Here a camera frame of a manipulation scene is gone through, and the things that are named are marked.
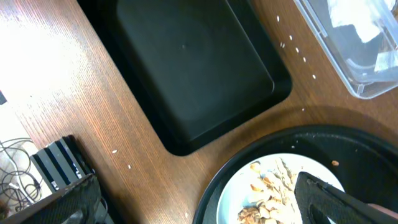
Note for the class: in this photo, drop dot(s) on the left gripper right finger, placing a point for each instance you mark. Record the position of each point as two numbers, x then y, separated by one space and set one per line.
320 202

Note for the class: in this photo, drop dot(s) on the striped black metal base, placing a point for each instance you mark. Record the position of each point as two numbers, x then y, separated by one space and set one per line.
61 164

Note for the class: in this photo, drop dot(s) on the clear plastic bin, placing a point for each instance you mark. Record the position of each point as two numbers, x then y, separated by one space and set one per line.
353 60

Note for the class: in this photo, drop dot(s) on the pile of nuts and oats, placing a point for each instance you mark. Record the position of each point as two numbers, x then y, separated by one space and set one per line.
271 198

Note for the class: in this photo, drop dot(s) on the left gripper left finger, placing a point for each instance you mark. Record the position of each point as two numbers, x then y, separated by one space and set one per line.
76 203

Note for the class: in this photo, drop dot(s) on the round black tray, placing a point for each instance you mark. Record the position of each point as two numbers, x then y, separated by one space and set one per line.
365 165

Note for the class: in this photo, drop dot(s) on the white tissue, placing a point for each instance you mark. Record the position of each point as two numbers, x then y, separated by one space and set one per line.
363 15

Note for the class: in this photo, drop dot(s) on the grey plate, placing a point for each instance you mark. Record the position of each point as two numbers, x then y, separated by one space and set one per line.
235 194

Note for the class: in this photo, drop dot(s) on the black rectangular tray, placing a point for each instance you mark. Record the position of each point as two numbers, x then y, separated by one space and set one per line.
198 68

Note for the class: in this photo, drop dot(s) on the gold coffee sachet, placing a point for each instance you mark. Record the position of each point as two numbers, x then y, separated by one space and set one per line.
387 56

